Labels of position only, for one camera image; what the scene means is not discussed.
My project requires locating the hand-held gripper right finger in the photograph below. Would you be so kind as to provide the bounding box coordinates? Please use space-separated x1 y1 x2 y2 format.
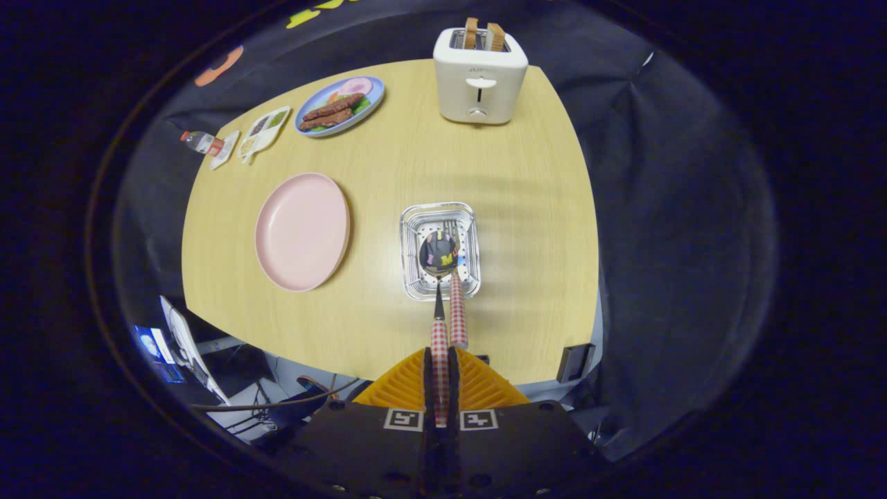
448 347 612 499

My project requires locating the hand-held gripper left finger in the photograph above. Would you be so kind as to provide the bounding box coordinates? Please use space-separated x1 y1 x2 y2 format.
274 347 434 499

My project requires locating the fork with red checked handle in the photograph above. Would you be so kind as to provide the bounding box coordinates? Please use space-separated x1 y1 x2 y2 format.
443 219 470 350

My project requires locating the spoon with red checked handle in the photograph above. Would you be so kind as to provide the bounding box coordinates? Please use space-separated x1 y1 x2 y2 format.
419 231 461 427

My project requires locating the perforated metal basket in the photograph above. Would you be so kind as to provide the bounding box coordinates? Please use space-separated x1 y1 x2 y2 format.
400 202 482 301

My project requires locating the small black box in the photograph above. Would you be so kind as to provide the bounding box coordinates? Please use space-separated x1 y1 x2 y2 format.
556 343 595 383

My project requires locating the pink plate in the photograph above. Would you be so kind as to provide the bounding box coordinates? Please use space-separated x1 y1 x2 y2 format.
254 173 351 292

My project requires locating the white stand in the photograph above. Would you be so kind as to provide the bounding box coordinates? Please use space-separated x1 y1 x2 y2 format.
159 296 231 406

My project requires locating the lit laptop screen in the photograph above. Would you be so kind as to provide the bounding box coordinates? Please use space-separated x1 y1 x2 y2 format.
133 326 186 384

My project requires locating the brown sausage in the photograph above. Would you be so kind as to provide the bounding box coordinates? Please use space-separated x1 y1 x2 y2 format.
302 94 365 122
299 107 354 132

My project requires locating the white toaster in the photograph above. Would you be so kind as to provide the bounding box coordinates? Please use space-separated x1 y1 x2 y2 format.
433 28 529 125

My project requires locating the blue plate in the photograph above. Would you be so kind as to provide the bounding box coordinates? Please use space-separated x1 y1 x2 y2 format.
294 76 386 138

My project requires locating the white divided condiment tray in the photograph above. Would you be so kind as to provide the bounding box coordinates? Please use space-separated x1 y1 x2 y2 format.
236 106 291 165

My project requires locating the white square coaster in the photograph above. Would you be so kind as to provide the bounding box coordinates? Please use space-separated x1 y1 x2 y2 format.
210 130 240 170

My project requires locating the clear water bottle red label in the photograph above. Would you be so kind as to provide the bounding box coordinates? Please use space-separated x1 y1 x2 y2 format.
181 130 226 157

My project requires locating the dark cable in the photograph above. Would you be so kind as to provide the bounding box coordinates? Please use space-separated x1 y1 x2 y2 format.
191 378 361 414

